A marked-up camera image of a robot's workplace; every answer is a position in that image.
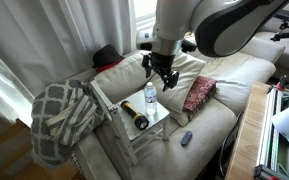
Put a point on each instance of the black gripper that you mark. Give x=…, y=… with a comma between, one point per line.
x=161, y=64

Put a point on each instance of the clear plastic water bottle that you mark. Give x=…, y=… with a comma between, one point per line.
x=150, y=95

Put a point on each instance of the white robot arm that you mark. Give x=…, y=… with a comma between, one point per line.
x=221, y=28

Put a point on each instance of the small white wooden chair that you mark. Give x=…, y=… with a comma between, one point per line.
x=132, y=127

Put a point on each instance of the large beige pillow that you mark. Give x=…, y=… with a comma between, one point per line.
x=189, y=68

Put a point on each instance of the red patterned cushion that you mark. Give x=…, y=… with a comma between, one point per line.
x=202, y=89

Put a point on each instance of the black remote control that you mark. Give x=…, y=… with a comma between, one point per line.
x=186, y=138

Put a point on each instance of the black hat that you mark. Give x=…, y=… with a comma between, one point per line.
x=106, y=58

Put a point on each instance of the beige sofa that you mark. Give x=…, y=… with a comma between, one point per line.
x=203, y=108

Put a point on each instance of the light wooden table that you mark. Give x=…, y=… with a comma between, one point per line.
x=244, y=154

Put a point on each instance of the grey white patterned blanket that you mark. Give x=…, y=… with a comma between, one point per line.
x=62, y=114

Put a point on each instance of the grey curtain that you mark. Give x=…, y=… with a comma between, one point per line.
x=43, y=41

